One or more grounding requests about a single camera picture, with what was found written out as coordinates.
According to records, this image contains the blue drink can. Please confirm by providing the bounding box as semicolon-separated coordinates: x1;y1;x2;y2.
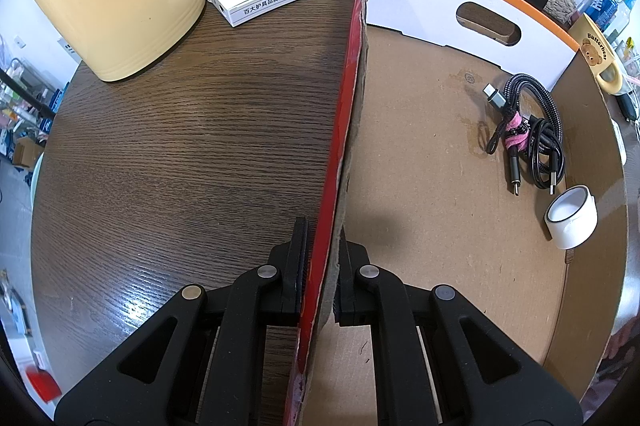
585;0;619;32

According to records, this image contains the braided cable bundle pink tie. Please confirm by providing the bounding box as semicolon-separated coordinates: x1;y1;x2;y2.
482;74;563;198

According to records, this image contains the yellow bear mug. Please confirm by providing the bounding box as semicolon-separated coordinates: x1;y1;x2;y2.
570;12;624;94

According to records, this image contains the clear bottle with blue cap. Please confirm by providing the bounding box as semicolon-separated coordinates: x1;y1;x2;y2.
607;0;640;38

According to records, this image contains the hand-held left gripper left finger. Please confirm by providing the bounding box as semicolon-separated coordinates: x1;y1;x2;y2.
55;216;309;426

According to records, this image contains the white tape roll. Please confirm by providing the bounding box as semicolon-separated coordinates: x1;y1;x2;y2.
544;185;599;250

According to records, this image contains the orange cardboard box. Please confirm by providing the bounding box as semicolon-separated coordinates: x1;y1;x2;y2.
280;0;629;426

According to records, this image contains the black cable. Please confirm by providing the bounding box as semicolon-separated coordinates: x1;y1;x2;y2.
525;119;567;197

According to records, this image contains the small brown cardboard box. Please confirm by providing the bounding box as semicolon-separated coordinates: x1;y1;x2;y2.
12;137;47;168

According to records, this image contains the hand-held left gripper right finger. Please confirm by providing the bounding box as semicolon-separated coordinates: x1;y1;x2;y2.
332;241;584;426

